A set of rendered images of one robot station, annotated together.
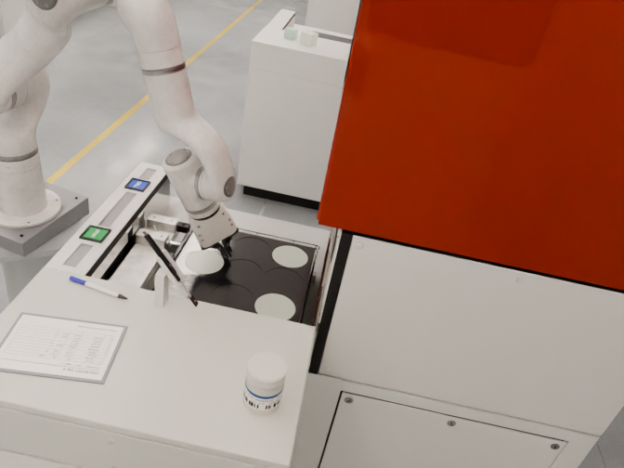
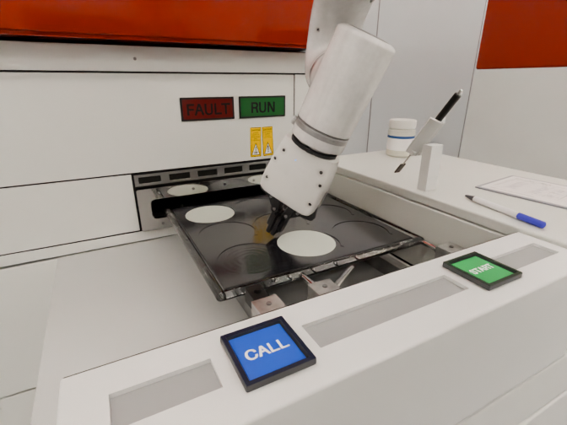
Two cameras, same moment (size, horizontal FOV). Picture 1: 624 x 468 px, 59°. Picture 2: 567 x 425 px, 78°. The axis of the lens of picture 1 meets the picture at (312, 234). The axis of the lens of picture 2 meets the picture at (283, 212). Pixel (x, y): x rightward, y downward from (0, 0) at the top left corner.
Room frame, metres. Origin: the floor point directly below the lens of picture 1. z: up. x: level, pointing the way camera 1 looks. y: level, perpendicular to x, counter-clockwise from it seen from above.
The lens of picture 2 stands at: (1.41, 0.71, 1.16)
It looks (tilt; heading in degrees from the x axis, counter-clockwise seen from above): 21 degrees down; 241
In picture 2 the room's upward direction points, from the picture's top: straight up
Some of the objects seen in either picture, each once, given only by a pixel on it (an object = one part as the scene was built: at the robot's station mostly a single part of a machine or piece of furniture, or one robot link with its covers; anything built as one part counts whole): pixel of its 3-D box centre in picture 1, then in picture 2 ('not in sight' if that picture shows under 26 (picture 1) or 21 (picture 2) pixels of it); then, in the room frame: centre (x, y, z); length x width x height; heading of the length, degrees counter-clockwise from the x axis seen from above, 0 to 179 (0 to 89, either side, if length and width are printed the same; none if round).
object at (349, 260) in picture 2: (175, 257); (335, 264); (1.11, 0.34, 0.90); 0.38 x 0.01 x 0.01; 179
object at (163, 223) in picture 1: (162, 223); (278, 325); (1.26, 0.42, 0.89); 0.08 x 0.03 x 0.03; 89
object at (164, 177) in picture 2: (328, 267); (233, 169); (1.12, -0.06, 0.96); 0.44 x 0.01 x 0.02; 179
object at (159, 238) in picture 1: (152, 238); (335, 305); (1.18, 0.42, 0.89); 0.08 x 0.03 x 0.03; 89
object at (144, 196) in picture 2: (321, 286); (234, 196); (1.12, -0.05, 0.89); 0.44 x 0.02 x 0.10; 179
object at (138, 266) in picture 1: (140, 263); not in sight; (1.10, 0.42, 0.87); 0.36 x 0.08 x 0.03; 179
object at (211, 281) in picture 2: (256, 234); (187, 243); (1.29, 0.16, 0.90); 0.37 x 0.01 x 0.01; 89
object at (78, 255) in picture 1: (118, 230); (387, 363); (1.18, 0.52, 0.89); 0.55 x 0.09 x 0.14; 179
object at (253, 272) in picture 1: (242, 271); (280, 223); (1.11, 0.16, 0.90); 0.34 x 0.34 x 0.01; 89
